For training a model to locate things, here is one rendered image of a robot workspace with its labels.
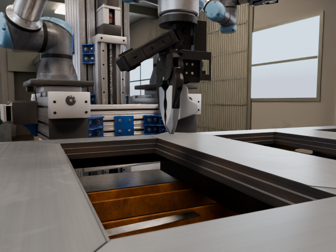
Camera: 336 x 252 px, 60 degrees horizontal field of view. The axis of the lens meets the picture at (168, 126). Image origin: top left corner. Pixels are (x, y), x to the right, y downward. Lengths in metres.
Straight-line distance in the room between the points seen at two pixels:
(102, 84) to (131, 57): 0.83
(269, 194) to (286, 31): 4.34
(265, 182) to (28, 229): 0.32
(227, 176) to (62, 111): 0.66
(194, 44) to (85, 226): 0.39
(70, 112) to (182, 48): 0.59
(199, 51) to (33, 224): 0.39
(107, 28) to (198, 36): 0.85
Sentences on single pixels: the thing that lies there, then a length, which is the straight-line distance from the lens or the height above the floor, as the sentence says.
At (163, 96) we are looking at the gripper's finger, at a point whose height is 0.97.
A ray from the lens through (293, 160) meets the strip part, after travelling 0.57.
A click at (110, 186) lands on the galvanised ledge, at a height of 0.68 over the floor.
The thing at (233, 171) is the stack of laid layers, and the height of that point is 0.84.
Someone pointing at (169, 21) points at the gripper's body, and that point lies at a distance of 0.54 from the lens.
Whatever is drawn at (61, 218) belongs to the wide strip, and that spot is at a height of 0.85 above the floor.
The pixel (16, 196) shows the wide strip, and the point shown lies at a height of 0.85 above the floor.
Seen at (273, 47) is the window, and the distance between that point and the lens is 4.82.
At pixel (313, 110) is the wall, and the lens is 4.40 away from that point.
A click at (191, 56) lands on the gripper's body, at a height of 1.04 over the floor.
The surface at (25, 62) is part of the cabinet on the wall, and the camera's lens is 9.05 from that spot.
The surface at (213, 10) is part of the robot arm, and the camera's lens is 1.30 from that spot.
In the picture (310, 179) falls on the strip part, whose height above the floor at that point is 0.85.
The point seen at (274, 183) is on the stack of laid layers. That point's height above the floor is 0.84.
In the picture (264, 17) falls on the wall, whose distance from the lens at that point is 5.07.
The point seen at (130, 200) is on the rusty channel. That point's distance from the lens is 0.75.
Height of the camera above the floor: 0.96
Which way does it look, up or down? 5 degrees down
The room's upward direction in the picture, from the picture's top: straight up
